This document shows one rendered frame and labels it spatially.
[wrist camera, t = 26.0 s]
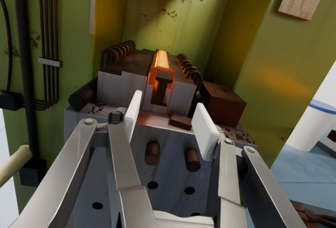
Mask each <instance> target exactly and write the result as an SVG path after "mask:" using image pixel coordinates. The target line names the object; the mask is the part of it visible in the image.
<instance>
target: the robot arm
mask: <svg viewBox="0 0 336 228"><path fill-rule="evenodd" d="M141 97H142V91H140V90H137V91H135V94H134V96H133V98H132V101H131V103H130V105H129V108H125V107H119V108H117V109H116V110H111V111H109V112H108V118H107V123H97V120H95V119H93V118H84V119H82V120H81V121H80V122H79V123H78V125H77V126H76V128H75V129H74V131H73V133H72V134H71V136H70V137H69V139H68V140H67V142H66V144H65V145H64V147H63V148H62V150H61V151H60V153H59V155H58V156H57V158H56V159H55V161H54V162H53V164H52V166H51V167H50V169H49V170H48V172H47V173H46V175H45V177H44V178H43V180H42V181H41V183H40V184H39V186H38V188H37V189H36V191H35V192H34V194H33V195H32V197H31V199H30V200H29V202H28V203H27V205H26V206H25V208H24V209H23V211H22V213H21V214H20V216H19V217H18V218H17V219H16V220H15V221H14V222H13V223H12V224H11V225H10V226H8V227H7V228H66V226H67V224H68V221H69V218H70V216H71V213H72V210H73V207H74V205H75V202H76V199H77V197H78V194H79V191H80V189H81V186H82V183H83V181H84V178H85V175H86V172H87V170H88V167H89V164H90V162H91V159H92V156H93V154H94V151H95V148H102V147H104V148H105V159H106V170H107V180H108V191H109V202H110V212H111V228H248V222H247V214H246V208H245V207H244V206H242V205H241V201H240V190H241V193H242V195H243V198H244V201H245V203H246V206H247V209H248V211H249V214H250V217H251V219H252V222H253V225H254V227H255V228H307V227H306V225H305V224H304V222H303V221H302V219H301V218H300V216H299V214H298V213H297V211H296V210H295V208H294V207H293V205H292V204H291V202H290V201H289V199H288V197H287V196H286V194H285V193H284V191H283V190H282V188H281V187H280V185H279V184H278V182H277V181H276V179H275V177H274V176H273V174H272V173H271V171H270V170H269V168H268V167H267V165H266V164H265V162H264V160H263V159H262V157H261V156H260V154H259V153H258V152H257V150H255V149H254V148H253V147H251V146H244V147H243V149H241V148H238V147H236V146H235V143H234V142H233V141H231V140H230V139H228V138H226V136H225V135H224V133H223V131H222V130H221V128H220V127H219V126H218V125H216V124H214V123H213V121H212V119H211V118H210V116H209V114H208V112H207V110H206V109H205V107H204V105H203V104H202V103H197V105H196V108H195V111H194V115H193V118H192V121H191V124H192V127H193V131H194V134H195V137H196V140H197V143H198V146H199V150H200V153H201V156H202V159H203V160H204V161H210V160H211V158H212V156H213V159H212V162H211V164H210V168H211V171H210V179H209V187H208V196H207V204H206V213H205V216H203V215H194V216H188V217H180V216H177V215H175V214H172V213H170V212H167V211H163V210H155V209H152V206H151V202H150V199H149V196H148V193H147V189H146V187H145V186H144V185H143V186H142V185H141V182H140V179H139V175H138V172H137V168H136V165H135V161H134V158H133V154H132V151H131V147H130V141H131V138H132V134H133V131H134V127H135V124H136V120H137V117H138V113H139V108H140V103H141ZM239 188H240V190H239Z"/></svg>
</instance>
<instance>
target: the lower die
mask: <svg viewBox="0 0 336 228"><path fill-rule="evenodd" d="M158 50H159V49H156V50H155V51H153V50H148V49H143V50H138V49H135V51H133V52H131V54H129V56H126V58H122V61H119V59H120V57H119V59H118V65H116V64H115V60H114V61H113V62H111V63H110V64H108V65H107V66H105V67H104V68H102V69H101V70H99V71H98V78H97V91H96V101H99V102H105V103H110V104H115V105H120V106H125V107H129V106H130V104H131V101H132V99H133V97H134V94H135V92H136V91H137V90H138V91H141V92H142V95H141V100H140V106H139V109H141V110H146V111H151V112H157V113H162V114H167V115H172V114H173V113H174V114H177V115H180V116H184V117H187V116H188V113H189V110H190V107H191V103H192V100H193V97H194V94H195V91H196V87H197V86H196V85H195V83H194V81H193V79H192V78H191V76H189V78H188V79H186V78H185V77H186V74H187V73H188V71H187V72H186V74H184V73H183V71H184V70H182V69H181V68H182V67H181V66H180V63H178V62H179V61H177V58H176V57H177V56H176V55H172V54H169V52H166V54H167V60H168V66H169V69H171V70H172V71H175V75H174V79H173V83H172V87H171V89H170V88H166V99H167V107H165V106H160V105H155V104H151V97H152V91H153V86H154V85H152V84H149V79H150V74H151V69H152V66H154V67H155V65H156V60H157V55H158ZM184 69H185V68H184Z"/></svg>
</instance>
